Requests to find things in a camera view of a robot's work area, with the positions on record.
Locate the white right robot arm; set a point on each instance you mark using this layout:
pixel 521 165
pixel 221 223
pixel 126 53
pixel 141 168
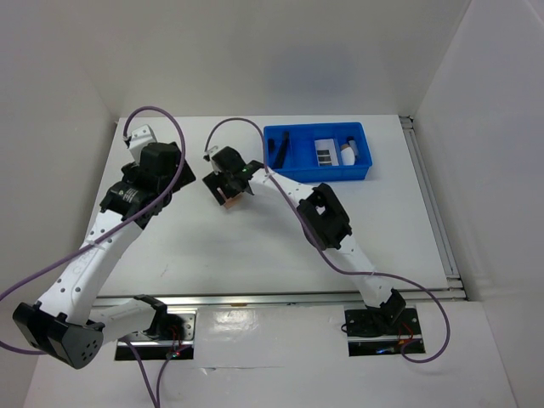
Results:
pixel 324 221

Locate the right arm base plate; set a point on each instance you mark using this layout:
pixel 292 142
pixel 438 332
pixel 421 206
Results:
pixel 367 336

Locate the black fan makeup brush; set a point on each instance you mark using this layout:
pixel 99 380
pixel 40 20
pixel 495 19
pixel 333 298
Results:
pixel 281 155

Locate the aluminium right side rail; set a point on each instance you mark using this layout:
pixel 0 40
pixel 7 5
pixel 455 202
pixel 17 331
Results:
pixel 433 204

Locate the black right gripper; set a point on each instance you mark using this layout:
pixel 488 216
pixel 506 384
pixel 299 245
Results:
pixel 213 182

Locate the aluminium rail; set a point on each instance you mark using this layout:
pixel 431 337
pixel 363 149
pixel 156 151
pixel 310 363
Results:
pixel 267 299
pixel 433 204

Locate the blue plastic organizer bin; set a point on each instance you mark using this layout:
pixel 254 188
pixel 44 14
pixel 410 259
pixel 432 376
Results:
pixel 301 161

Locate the aluminium front rail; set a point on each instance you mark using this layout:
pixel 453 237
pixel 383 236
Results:
pixel 267 299

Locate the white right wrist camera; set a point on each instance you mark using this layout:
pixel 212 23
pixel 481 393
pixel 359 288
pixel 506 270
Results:
pixel 209 154

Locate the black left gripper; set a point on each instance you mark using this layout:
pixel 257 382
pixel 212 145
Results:
pixel 188 177

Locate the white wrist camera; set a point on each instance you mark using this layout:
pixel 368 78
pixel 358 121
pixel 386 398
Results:
pixel 209 154
pixel 138 139

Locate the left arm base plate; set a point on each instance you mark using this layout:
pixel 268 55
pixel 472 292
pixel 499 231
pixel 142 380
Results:
pixel 175 340

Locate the small clear bottle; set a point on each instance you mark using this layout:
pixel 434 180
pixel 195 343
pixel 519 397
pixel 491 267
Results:
pixel 352 143

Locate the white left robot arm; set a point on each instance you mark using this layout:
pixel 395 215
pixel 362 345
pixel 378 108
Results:
pixel 62 322

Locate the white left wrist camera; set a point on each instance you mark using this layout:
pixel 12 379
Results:
pixel 138 139

